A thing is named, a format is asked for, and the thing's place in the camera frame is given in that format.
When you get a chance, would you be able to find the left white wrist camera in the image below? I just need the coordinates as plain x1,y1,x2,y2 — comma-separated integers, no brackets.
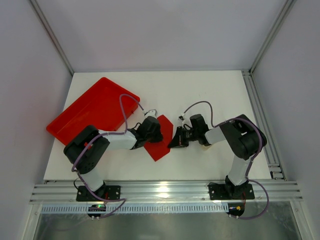
142,109,158,118

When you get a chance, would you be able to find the red paper napkin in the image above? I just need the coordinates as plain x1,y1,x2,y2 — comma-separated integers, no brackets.
144,115,174,162

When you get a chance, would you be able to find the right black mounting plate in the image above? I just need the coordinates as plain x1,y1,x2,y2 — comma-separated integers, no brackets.
208,182,255,200

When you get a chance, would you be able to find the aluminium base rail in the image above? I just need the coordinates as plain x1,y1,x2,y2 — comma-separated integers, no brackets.
29,179,303,204

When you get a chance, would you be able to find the right aluminium side rail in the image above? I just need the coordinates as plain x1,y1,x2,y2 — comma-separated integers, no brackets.
241,69,287,181

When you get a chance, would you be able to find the right aluminium frame post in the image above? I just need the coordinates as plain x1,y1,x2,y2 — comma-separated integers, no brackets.
248,0,297,75

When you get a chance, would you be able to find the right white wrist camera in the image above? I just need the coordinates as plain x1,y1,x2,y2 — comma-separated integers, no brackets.
178,113,186,123

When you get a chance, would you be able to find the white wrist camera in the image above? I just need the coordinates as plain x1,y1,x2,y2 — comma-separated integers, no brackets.
142,109,158,118
178,113,186,123

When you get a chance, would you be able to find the black mounting plate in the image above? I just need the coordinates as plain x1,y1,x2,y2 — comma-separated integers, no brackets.
208,182,255,200
76,185,121,202

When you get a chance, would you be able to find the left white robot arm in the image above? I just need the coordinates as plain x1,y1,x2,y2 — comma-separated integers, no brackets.
63,116,163,202

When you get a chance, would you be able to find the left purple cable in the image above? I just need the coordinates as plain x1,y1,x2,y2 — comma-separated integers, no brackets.
71,93,146,221

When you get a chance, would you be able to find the cream utensil case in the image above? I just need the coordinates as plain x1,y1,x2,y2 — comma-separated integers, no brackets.
201,144,213,151

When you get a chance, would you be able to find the left aluminium frame post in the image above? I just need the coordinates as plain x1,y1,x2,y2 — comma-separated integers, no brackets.
28,0,75,76

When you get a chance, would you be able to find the aluminium frame post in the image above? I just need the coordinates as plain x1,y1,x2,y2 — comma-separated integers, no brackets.
28,0,75,76
248,0,297,75

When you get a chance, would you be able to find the slotted white cable duct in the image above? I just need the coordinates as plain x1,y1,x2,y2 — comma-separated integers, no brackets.
40,202,229,214

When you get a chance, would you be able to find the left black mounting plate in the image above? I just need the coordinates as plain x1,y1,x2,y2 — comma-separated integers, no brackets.
76,185,121,202

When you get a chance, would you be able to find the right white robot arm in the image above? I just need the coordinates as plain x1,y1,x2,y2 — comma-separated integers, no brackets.
167,114,267,200

